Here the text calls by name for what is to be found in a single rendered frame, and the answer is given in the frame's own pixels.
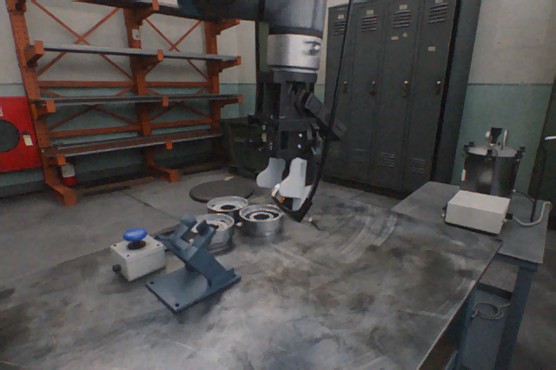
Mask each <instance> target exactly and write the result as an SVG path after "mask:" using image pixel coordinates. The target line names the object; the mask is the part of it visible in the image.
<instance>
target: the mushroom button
mask: <svg viewBox="0 0 556 370"><path fill-rule="evenodd" d="M147 235H148V233H147V231H146V230H145V229H143V228H133V229H131V230H128V231H126V232H125V233H124V235H123V239H124V240H125V241H133V244H134V245H137V244H139V243H140V240H143V239H144V238H146V237H147Z"/></svg>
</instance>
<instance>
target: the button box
mask: <svg viewBox="0 0 556 370"><path fill-rule="evenodd" d="M109 248H110V253H111V259H112V264H113V267H112V270H113V272H114V273H115V272H119V273H120V274H121V275H122V276H123V277H124V278H125V279H126V280H127V281H133V280H136V279H138V278H141V277H143V276H145V275H147V274H150V273H152V272H155V271H156V270H158V269H161V268H165V267H166V263H165V256H164V248H163V245H162V244H161V243H160V242H159V241H157V240H156V239H153V238H151V237H150V236H148V235H147V237H146V238H144V239H143V240H140V243H139V244H137V245H134V244H133V241H124V242H121V243H116V244H113V245H110V246H109Z"/></svg>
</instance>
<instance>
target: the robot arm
mask: <svg viewBox="0 0 556 370"><path fill-rule="evenodd" d="M327 1H328V0H176V3H177V5H178V7H179V9H180V10H181V11H182V12H184V13H186V14H190V15H197V16H200V17H204V18H210V17H220V18H228V19H238V20H248V21H258V22H268V47H267V61H266V65H267V67H268V68H270V70H268V72H260V71H257V77H256V95H255V114H254V115H248V117H247V137H246V149H259V151H261V152H264V153H265V155H266V156H268V157H269V162H268V167H267V168H266V170H265V171H263V172H262V173H260V174H259V175H258V176H257V180H256V182H257V184H258V186H260V187H264V188H275V186H276V185H277V184H279V185H280V186H279V194H280V195H277V196H276V199H277V200H280V199H281V198H282V197H289V198H293V200H292V208H291V210H298V209H299V208H300V206H301V205H302V203H303V202H304V201H305V200H306V198H307V196H308V193H309V191H310V189H311V187H312V185H313V184H314V180H315V178H316V176H317V174H318V172H319V166H320V161H321V140H320V139H319V136H320V137H321V138H322V139H323V140H324V141H325V140H326V135H327V131H328V122H329V117H330V112H331V111H329V110H328V108H327V107H326V106H325V105H324V104H323V103H322V102H321V101H320V100H319V99H318V97H317V96H316V95H315V94H314V93H311V92H305V90H304V89H305V82H307V83H317V77H318V73H315V71H316V70H318V69H319V68H320V63H321V46H322V39H323V33H324V25H325V17H326V9H327ZM250 123H257V137H254V141H253V142H250V141H249V131H250ZM347 129H348V128H347V127H346V126H345V125H344V124H343V123H342V122H341V121H340V120H339V119H338V118H337V117H336V116H334V124H333V128H332V133H331V137H330V142H333V141H335V142H342V139H343V137H344V135H345V134H346V131H347ZM296 155H298V156H301V158H298V157H295V156H296ZM292 159H293V160H292ZM289 173H290V174H289Z"/></svg>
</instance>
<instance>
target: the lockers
mask: <svg viewBox="0 0 556 370"><path fill-rule="evenodd" d="M480 6H481V0H355V1H354V4H353V10H352V16H351V22H350V27H349V33H348V39H347V49H346V55H345V60H344V65H343V71H342V76H341V86H340V91H339V96H338V101H337V106H336V110H335V116H336V117H337V118H338V119H339V120H340V121H341V122H342V123H343V124H344V125H345V126H346V127H347V131H346V134H345V135H344V137H343V139H342V142H335V141H333V142H329V145H328V152H327V156H326V160H325V163H324V167H323V170H322V173H321V174H322V175H324V176H323V181H324V182H330V183H333V184H337V185H341V186H345V187H349V188H355V189H359V190H362V191H366V192H369V193H373V194H377V195H384V196H387V197H391V198H394V199H399V200H403V201H404V200H405V199H406V198H408V197H409V196H410V195H411V194H412V193H413V192H414V191H416V190H417V189H418V188H420V187H422V186H423V185H424V184H426V183H427V182H439V183H445V184H450V185H451V180H452V175H453V165H454V160H455V155H456V149H457V144H458V139H459V133H460V125H461V119H462V114H463V109H464V103H465V98H466V92H467V82H468V77H469V72H470V67H471V61H472V56H473V46H474V41H475V36H476V30H477V26H478V21H479V15H480ZM347 12H348V3H342V4H338V5H334V6H329V7H328V35H327V56H326V75H325V96H324V105H325V106H326V107H327V108H328V110H329V111H331V108H332V103H333V98H334V88H335V83H336V77H337V72H338V66H339V61H340V56H341V46H342V39H343V34H344V28H345V22H346V16H347ZM403 90H404V93H406V90H407V96H403V95H402V93H403ZM372 91H373V92H374V95H371V92H372Z"/></svg>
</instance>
